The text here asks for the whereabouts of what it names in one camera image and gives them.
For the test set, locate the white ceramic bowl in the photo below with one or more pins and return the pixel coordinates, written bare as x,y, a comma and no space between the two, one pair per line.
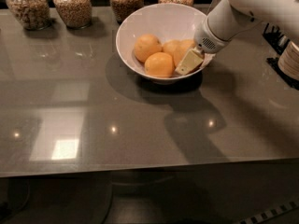
166,21

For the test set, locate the far left glass jar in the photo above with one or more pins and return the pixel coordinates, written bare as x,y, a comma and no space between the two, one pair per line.
31,14

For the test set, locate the large right orange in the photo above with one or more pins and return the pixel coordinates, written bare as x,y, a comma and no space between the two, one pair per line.
181,49

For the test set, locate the back middle orange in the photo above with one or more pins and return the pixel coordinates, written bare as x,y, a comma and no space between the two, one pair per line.
170,46

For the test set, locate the left orange in bowl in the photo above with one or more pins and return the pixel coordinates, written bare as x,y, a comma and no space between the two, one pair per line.
145,46

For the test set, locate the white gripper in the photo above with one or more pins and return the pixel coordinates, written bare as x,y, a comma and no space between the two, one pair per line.
207,39

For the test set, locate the orange in bowl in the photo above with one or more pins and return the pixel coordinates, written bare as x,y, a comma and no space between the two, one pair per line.
159,65
145,46

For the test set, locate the front orange in bowl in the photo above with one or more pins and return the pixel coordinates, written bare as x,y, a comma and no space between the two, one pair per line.
159,65

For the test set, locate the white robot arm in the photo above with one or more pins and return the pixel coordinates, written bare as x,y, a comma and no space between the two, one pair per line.
232,17

